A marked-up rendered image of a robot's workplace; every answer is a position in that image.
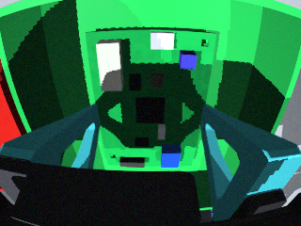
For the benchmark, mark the red bin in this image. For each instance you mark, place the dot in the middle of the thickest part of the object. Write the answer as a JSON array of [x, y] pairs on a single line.
[[9, 115]]

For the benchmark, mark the green circuit board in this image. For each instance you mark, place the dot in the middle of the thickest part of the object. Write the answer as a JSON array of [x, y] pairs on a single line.
[[150, 86]]

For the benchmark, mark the green bin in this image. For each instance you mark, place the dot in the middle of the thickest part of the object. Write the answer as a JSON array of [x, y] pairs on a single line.
[[257, 58]]

